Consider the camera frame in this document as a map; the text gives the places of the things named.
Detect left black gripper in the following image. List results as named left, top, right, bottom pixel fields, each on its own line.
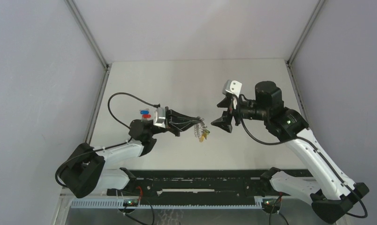
left=148, top=107, right=200, bottom=137

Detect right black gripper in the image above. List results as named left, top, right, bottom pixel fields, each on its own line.
left=211, top=94, right=268, bottom=133

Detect silver keyring with chain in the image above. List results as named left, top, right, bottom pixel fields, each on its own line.
left=194, top=118, right=207, bottom=140

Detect green capped key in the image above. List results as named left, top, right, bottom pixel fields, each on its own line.
left=203, top=130, right=210, bottom=137

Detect yellow capped key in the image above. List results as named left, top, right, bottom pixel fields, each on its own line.
left=199, top=135, right=205, bottom=143

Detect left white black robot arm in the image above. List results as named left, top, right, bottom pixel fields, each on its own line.
left=55, top=107, right=203, bottom=198

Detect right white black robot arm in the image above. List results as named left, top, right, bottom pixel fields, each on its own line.
left=212, top=80, right=369, bottom=224

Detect red capped key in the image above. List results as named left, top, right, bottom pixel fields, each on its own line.
left=142, top=114, right=151, bottom=119

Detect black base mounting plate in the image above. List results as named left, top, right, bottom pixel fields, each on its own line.
left=106, top=166, right=292, bottom=206

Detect left green circuit board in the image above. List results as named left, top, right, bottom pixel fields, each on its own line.
left=123, top=199, right=140, bottom=208

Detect green circuit board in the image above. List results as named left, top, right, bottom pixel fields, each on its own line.
left=262, top=199, right=280, bottom=209
left=123, top=199, right=140, bottom=208

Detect right green circuit board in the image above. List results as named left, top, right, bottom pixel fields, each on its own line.
left=262, top=199, right=280, bottom=209

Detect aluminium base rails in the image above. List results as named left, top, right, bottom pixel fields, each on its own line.
left=59, top=177, right=343, bottom=199

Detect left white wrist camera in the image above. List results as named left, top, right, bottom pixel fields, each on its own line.
left=153, top=107, right=166, bottom=128

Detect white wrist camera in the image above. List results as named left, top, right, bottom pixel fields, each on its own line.
left=153, top=107, right=166, bottom=128
left=222, top=80, right=242, bottom=97

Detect right black camera cable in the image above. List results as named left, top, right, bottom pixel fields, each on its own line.
left=235, top=94, right=369, bottom=218

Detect black camera cable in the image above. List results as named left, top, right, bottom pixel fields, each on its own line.
left=235, top=94, right=369, bottom=218
left=55, top=92, right=161, bottom=188

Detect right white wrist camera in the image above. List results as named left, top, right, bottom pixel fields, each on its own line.
left=222, top=80, right=242, bottom=97

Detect left black camera cable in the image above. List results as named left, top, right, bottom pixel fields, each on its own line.
left=55, top=92, right=161, bottom=188

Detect right aluminium frame post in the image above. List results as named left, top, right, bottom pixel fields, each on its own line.
left=286, top=0, right=327, bottom=67

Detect aluminium frame post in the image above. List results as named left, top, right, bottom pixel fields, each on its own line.
left=64, top=0, right=110, bottom=70
left=286, top=0, right=327, bottom=67

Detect left aluminium frame post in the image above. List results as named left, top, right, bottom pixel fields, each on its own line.
left=64, top=0, right=110, bottom=70

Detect white slotted cable duct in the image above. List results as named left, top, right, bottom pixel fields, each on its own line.
left=70, top=199, right=264, bottom=209

